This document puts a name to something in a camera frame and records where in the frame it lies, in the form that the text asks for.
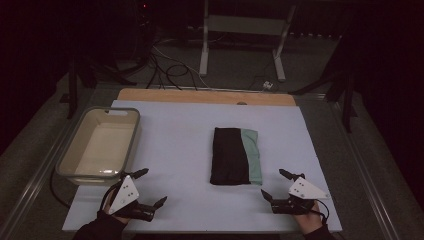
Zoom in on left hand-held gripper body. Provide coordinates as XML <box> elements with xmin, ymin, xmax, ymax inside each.
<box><xmin>105</xmin><ymin>174</ymin><xmax>158</xmax><ymax>223</ymax></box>

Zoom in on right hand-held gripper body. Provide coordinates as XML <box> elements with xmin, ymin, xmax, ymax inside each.
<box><xmin>270</xmin><ymin>176</ymin><xmax>332</xmax><ymax>216</ymax></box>

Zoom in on person's left hand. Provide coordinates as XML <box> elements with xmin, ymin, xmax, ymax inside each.
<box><xmin>101</xmin><ymin>185</ymin><xmax>133</xmax><ymax>225</ymax></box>

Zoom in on person's right hand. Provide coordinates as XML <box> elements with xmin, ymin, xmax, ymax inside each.
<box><xmin>293</xmin><ymin>202</ymin><xmax>327</xmax><ymax>235</ymax></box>

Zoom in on beige plastic basin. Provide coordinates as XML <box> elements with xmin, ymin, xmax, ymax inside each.
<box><xmin>55</xmin><ymin>106</ymin><xmax>142</xmax><ymax>187</ymax></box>

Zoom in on pale blue table mat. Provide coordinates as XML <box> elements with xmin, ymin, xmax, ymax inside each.
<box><xmin>61</xmin><ymin>99</ymin><xmax>344</xmax><ymax>234</ymax></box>

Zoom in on black and green folded cloth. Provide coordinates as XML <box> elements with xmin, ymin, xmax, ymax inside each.
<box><xmin>209</xmin><ymin>126</ymin><xmax>264</xmax><ymax>187</ymax></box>

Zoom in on black stand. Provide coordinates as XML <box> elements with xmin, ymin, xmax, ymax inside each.
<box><xmin>59</xmin><ymin>49</ymin><xmax>138</xmax><ymax>120</ymax></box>
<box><xmin>288</xmin><ymin>33</ymin><xmax>360</xmax><ymax>134</ymax></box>

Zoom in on white metal stand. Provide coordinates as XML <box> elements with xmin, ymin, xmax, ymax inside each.
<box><xmin>198</xmin><ymin>0</ymin><xmax>298</xmax><ymax>83</ymax></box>

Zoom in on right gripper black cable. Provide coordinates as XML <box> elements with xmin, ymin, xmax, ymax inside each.
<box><xmin>314</xmin><ymin>198</ymin><xmax>332</xmax><ymax>225</ymax></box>

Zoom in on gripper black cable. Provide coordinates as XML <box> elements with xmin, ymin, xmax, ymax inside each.
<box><xmin>314</xmin><ymin>198</ymin><xmax>332</xmax><ymax>225</ymax></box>
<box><xmin>49</xmin><ymin>169</ymin><xmax>73</xmax><ymax>210</ymax></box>

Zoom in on metal rail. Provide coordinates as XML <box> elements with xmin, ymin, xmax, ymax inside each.
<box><xmin>0</xmin><ymin>109</ymin><xmax>81</xmax><ymax>236</ymax></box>
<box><xmin>328</xmin><ymin>96</ymin><xmax>399</xmax><ymax>240</ymax></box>

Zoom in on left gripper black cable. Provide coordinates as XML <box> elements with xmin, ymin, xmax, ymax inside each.
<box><xmin>49</xmin><ymin>169</ymin><xmax>73</xmax><ymax>210</ymax></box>

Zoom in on black floor cables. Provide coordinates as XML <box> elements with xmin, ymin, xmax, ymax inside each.
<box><xmin>145</xmin><ymin>49</ymin><xmax>202</xmax><ymax>92</ymax></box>

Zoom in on white floor cable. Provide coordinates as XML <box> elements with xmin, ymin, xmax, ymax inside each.
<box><xmin>152</xmin><ymin>44</ymin><xmax>214</xmax><ymax>90</ymax></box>

